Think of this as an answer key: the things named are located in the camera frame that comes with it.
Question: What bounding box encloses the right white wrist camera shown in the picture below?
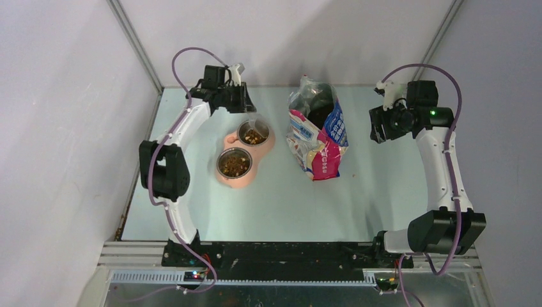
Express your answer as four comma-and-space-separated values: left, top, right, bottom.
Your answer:
375, 81, 407, 111

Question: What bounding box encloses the far steel bowl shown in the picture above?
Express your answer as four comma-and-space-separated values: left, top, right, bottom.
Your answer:
237, 120, 271, 146

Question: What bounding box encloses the left corner aluminium post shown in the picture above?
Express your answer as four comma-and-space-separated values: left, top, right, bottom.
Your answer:
106, 0, 164, 94

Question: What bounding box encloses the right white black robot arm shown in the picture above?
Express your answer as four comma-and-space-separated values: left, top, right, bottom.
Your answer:
369, 81, 486, 267

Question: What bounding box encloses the right controller board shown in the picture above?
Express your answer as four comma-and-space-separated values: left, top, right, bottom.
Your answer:
375, 278, 399, 294

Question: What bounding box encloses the steel bowl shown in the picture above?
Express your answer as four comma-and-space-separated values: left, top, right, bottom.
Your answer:
217, 147, 252, 179
237, 120, 271, 146

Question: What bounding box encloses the pink double bowl feeder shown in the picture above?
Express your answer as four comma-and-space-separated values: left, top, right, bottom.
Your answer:
215, 119, 275, 189

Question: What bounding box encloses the near steel bowl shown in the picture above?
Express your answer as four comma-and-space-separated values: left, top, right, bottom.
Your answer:
217, 147, 252, 179

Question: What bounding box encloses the clear plastic scoop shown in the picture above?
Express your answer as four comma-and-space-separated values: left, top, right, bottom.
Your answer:
248, 116, 269, 138

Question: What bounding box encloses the left controller board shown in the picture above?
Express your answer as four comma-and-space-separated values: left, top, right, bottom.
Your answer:
183, 271, 206, 282

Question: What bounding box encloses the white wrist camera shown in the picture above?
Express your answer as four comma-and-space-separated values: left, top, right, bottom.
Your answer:
375, 81, 407, 111
228, 63, 245, 86

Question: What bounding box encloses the aluminium front frame rail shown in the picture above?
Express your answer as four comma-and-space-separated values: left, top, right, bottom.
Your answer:
98, 240, 484, 285

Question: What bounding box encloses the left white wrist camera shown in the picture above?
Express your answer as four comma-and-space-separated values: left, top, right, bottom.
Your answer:
228, 63, 245, 86

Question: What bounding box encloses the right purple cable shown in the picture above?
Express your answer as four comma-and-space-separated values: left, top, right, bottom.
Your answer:
381, 63, 463, 307

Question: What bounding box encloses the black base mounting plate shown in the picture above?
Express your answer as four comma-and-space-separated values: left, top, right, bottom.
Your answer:
161, 239, 414, 282

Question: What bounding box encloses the brown kibble pet food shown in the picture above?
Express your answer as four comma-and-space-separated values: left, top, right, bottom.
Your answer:
219, 152, 251, 178

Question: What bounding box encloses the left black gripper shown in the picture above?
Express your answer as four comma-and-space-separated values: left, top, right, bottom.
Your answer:
217, 82, 256, 114

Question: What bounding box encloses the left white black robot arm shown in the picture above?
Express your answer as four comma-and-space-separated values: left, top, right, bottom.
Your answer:
139, 63, 256, 267

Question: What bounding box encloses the pink pet food bag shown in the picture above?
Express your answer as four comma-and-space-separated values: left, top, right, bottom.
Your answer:
286, 75, 348, 181

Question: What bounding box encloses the right corner aluminium post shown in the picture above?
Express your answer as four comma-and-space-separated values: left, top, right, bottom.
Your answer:
421, 0, 465, 64

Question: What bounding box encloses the controller board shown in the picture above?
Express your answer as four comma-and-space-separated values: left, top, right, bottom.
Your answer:
375, 278, 399, 294
183, 271, 206, 282

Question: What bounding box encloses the corner aluminium post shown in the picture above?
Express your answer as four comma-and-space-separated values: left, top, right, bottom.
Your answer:
421, 0, 465, 64
106, 0, 164, 94

